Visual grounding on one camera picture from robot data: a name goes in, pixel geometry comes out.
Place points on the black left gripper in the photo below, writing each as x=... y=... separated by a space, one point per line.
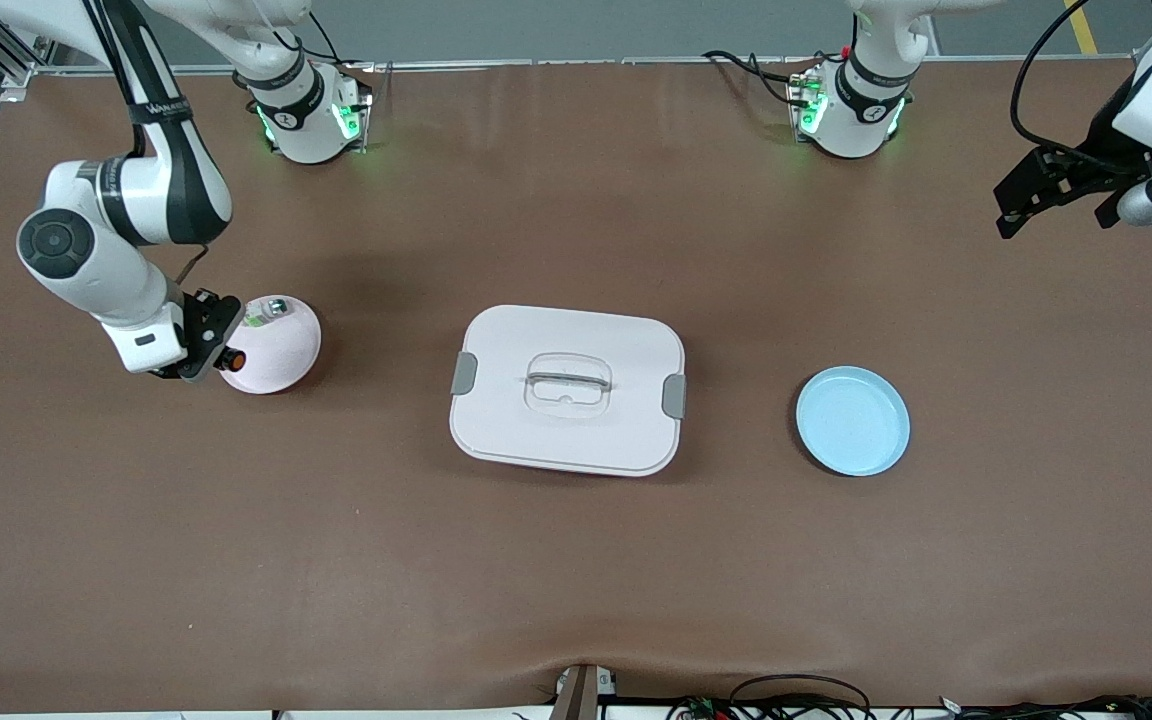
x=1108 y=136

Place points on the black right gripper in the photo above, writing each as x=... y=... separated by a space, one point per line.
x=198 y=316

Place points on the orange push button switch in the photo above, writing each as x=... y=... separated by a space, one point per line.
x=232 y=359

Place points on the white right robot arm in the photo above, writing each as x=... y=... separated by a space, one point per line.
x=86 y=260

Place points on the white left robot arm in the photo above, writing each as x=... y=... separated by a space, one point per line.
x=861 y=110

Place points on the pink round plate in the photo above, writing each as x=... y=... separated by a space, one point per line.
x=281 y=350

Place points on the gray box latch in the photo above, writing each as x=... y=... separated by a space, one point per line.
x=674 y=396
x=463 y=373

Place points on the light blue round plate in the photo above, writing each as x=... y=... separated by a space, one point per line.
x=854 y=420

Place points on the white rectangular lidded box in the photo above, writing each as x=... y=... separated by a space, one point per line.
x=566 y=440

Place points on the brown table mat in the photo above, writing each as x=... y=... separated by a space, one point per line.
x=576 y=560

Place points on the green push button switch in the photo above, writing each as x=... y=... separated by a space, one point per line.
x=266 y=312

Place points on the small metal table bracket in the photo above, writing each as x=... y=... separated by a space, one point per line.
x=576 y=695

